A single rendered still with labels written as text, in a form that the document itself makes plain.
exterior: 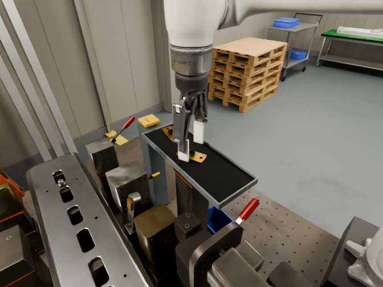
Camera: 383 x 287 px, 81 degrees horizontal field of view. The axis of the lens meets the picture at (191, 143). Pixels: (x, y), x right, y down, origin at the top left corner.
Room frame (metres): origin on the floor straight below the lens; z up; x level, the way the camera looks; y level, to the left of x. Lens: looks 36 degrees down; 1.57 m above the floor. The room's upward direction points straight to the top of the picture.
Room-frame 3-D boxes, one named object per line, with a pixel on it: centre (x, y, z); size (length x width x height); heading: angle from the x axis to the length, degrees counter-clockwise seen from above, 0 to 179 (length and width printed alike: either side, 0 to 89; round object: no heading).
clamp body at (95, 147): (0.70, 0.34, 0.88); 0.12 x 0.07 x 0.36; 128
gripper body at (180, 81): (0.51, 0.00, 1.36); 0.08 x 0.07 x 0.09; 153
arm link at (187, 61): (0.51, 0.00, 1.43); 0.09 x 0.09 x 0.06
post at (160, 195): (0.72, 0.16, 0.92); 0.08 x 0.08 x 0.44; 38
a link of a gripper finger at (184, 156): (0.47, 0.02, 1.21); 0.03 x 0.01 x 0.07; 63
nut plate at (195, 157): (0.51, 0.00, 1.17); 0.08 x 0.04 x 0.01; 63
